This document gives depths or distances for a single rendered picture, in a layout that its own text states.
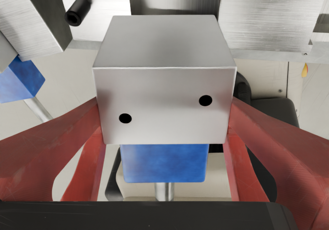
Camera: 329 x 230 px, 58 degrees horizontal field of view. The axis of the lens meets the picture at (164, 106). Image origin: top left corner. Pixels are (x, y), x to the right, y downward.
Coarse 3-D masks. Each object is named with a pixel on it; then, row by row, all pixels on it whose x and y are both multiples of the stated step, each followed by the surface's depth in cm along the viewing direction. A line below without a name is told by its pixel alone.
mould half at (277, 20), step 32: (64, 0) 18; (96, 0) 18; (128, 0) 18; (224, 0) 17; (256, 0) 17; (288, 0) 16; (320, 0) 16; (96, 32) 19; (224, 32) 18; (256, 32) 18; (288, 32) 18
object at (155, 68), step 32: (128, 32) 13; (160, 32) 13; (192, 32) 13; (96, 64) 10; (128, 64) 10; (160, 64) 10; (192, 64) 10; (224, 64) 10; (96, 96) 11; (128, 96) 11; (160, 96) 11; (192, 96) 11; (224, 96) 11; (128, 128) 12; (160, 128) 12; (192, 128) 12; (224, 128) 12; (128, 160) 14; (160, 160) 14; (192, 160) 14; (160, 192) 17
